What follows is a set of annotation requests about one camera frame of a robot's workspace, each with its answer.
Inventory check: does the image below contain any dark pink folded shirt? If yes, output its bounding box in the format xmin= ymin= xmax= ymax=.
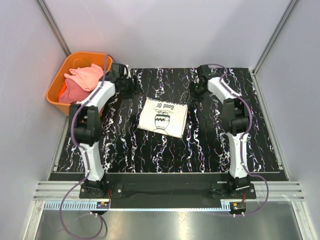
xmin=58 ymin=78 xmax=92 ymax=104

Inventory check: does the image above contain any aluminium rail frame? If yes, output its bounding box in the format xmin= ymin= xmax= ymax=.
xmin=37 ymin=0 xmax=310 ymax=240

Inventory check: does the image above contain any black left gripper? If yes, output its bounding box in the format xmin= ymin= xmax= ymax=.
xmin=119 ymin=75 xmax=144 ymax=100

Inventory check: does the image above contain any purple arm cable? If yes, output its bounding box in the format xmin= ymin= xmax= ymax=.
xmin=60 ymin=54 xmax=118 ymax=237
xmin=208 ymin=63 xmax=270 ymax=217

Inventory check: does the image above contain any orange plastic laundry basket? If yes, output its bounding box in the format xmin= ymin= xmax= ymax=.
xmin=46 ymin=51 xmax=115 ymax=116

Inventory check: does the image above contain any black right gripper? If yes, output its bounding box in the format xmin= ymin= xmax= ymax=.
xmin=185 ymin=81 xmax=207 ymax=105

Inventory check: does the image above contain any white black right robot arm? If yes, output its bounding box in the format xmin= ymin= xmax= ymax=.
xmin=189 ymin=64 xmax=252 ymax=199

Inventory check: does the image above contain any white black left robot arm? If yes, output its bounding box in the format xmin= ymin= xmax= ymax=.
xmin=69 ymin=63 xmax=142 ymax=198

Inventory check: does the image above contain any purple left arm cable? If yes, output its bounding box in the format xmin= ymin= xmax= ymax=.
xmin=60 ymin=54 xmax=118 ymax=237

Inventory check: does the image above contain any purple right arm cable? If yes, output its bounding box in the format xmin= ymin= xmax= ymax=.
xmin=208 ymin=63 xmax=270 ymax=217

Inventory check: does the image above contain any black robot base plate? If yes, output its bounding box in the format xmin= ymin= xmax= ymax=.
xmin=79 ymin=173 xmax=257 ymax=210

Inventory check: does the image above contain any orange garment in basket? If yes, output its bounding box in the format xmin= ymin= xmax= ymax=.
xmin=58 ymin=82 xmax=67 ymax=99

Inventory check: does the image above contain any light pink folded shirt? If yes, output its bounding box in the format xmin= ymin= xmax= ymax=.
xmin=64 ymin=63 xmax=104 ymax=92

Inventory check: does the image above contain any black marble pattern mat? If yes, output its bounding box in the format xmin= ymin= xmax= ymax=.
xmin=48 ymin=67 xmax=290 ymax=181

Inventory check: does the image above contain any white green raglan t-shirt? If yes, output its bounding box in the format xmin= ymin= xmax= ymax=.
xmin=138 ymin=97 xmax=188 ymax=139

